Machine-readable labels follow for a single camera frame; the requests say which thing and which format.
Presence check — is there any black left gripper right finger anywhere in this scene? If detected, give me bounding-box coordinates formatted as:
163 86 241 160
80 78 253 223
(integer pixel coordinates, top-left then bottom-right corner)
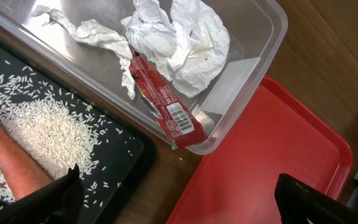
274 173 358 224

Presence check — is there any large crumpled white tissue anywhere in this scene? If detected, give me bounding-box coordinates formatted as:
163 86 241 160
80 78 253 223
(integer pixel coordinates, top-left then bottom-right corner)
121 0 231 98

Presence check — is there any red serving tray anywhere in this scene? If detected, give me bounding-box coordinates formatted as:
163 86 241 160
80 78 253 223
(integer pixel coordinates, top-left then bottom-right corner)
167 77 353 224

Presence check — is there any orange carrot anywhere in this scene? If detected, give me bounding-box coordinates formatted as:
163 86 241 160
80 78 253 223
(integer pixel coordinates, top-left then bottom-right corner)
0 127 53 200

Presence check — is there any pile of white rice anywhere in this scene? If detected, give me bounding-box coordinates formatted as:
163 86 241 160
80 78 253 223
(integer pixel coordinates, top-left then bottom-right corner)
0 37 136 224

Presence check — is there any twisted white tissue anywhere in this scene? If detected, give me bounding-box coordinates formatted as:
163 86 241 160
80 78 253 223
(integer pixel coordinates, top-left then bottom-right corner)
31 5 135 100

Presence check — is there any red snack wrapper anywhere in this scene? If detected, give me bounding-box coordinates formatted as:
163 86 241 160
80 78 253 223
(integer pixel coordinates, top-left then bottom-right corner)
130 46 208 149

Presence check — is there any black food waste tray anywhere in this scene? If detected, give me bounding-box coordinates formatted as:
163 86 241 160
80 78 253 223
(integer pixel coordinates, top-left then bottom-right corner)
0 24 157 224

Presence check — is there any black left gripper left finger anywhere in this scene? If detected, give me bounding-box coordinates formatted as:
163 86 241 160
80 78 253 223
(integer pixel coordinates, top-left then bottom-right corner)
0 165 85 224

